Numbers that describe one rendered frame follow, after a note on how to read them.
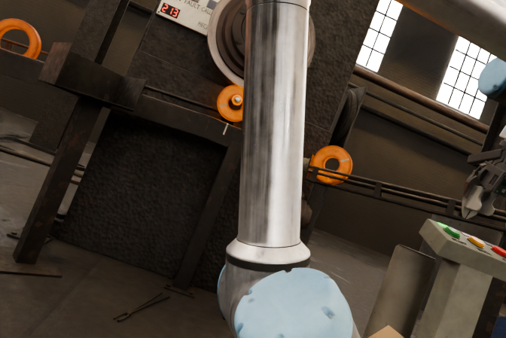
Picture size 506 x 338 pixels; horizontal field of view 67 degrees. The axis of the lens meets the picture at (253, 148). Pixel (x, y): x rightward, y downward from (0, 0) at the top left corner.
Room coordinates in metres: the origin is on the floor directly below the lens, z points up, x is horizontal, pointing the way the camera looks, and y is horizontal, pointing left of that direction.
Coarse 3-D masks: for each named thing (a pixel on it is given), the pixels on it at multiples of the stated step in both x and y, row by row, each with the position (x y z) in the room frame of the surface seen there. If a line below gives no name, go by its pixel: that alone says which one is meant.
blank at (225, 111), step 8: (224, 88) 1.61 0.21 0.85; (232, 88) 1.62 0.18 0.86; (240, 88) 1.62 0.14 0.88; (224, 96) 1.61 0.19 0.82; (232, 96) 1.64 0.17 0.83; (224, 104) 1.61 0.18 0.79; (224, 112) 1.62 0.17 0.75; (232, 112) 1.62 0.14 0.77; (240, 112) 1.63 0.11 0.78; (232, 120) 1.63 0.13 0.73; (240, 120) 1.64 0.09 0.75
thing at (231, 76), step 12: (228, 0) 1.57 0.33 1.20; (216, 12) 1.57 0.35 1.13; (216, 24) 1.57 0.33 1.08; (312, 24) 1.63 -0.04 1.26; (312, 36) 1.63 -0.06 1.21; (216, 48) 1.58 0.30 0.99; (312, 48) 1.63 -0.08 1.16; (216, 60) 1.58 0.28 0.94; (228, 72) 1.59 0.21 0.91; (240, 84) 1.60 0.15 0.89
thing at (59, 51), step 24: (48, 72) 1.21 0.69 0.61; (72, 72) 1.34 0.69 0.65; (96, 72) 1.39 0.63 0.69; (96, 96) 1.41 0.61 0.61; (120, 96) 1.41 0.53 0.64; (72, 120) 1.29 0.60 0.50; (72, 144) 1.28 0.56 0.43; (72, 168) 1.30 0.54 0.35; (48, 192) 1.27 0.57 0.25; (48, 216) 1.29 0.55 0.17; (24, 240) 1.27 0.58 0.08; (0, 264) 1.22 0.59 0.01; (24, 264) 1.28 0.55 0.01; (48, 264) 1.35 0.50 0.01
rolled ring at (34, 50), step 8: (0, 24) 1.48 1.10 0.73; (8, 24) 1.49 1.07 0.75; (16, 24) 1.49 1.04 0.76; (24, 24) 1.49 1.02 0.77; (0, 32) 1.49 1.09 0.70; (32, 32) 1.50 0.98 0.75; (0, 40) 1.51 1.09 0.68; (32, 40) 1.50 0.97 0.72; (40, 40) 1.52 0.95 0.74; (32, 48) 1.50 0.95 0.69; (40, 48) 1.52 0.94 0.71; (32, 56) 1.50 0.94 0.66
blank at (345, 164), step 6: (324, 150) 1.54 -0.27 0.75; (330, 150) 1.53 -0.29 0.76; (336, 150) 1.52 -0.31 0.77; (342, 150) 1.51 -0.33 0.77; (318, 156) 1.55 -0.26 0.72; (324, 156) 1.54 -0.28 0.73; (330, 156) 1.53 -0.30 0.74; (336, 156) 1.52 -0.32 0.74; (342, 156) 1.51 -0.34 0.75; (348, 156) 1.50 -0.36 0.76; (312, 162) 1.56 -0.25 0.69; (318, 162) 1.55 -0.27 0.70; (324, 162) 1.54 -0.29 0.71; (342, 162) 1.50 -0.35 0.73; (348, 162) 1.49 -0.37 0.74; (342, 168) 1.50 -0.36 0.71; (348, 168) 1.49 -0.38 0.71; (330, 174) 1.52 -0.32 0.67; (336, 174) 1.51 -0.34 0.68; (324, 180) 1.52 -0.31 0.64; (330, 180) 1.51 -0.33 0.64; (336, 180) 1.50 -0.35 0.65
